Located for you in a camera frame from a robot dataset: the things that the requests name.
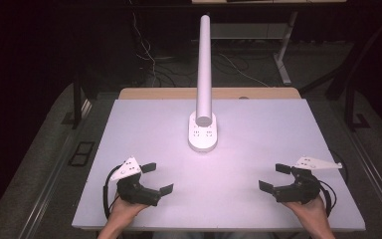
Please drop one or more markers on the white desk leg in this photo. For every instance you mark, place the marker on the white desk leg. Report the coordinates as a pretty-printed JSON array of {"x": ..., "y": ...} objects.
[{"x": 284, "y": 59}]

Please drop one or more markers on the white board table cover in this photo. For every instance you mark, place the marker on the white board table cover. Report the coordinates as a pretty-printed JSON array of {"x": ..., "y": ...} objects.
[{"x": 219, "y": 186}]

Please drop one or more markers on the person's right hand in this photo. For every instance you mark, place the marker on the person's right hand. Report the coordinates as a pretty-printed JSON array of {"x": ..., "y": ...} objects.
[{"x": 310, "y": 212}]

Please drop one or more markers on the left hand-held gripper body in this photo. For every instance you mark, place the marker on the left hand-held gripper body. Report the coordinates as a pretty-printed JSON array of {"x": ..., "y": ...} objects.
[{"x": 136, "y": 194}]

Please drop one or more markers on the long white tube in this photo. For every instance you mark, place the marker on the long white tube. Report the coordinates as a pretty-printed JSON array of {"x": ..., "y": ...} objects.
[{"x": 204, "y": 73}]

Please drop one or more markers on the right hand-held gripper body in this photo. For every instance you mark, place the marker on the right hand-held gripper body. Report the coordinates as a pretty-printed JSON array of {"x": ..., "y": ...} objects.
[{"x": 300, "y": 191}]

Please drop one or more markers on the white oval socket base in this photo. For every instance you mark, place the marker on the white oval socket base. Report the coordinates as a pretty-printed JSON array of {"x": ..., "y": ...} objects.
[{"x": 203, "y": 139}]

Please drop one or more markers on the black metal stand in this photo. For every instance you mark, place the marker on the black metal stand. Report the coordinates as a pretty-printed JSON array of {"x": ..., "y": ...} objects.
[
  {"x": 353, "y": 106},
  {"x": 77, "y": 99}
]

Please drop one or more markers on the black rectangular floor frame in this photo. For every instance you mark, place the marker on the black rectangular floor frame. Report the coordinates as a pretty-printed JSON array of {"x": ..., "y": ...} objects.
[{"x": 81, "y": 153}]

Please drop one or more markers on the person's left hand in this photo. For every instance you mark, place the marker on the person's left hand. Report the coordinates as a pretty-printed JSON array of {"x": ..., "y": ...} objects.
[{"x": 124, "y": 209}]

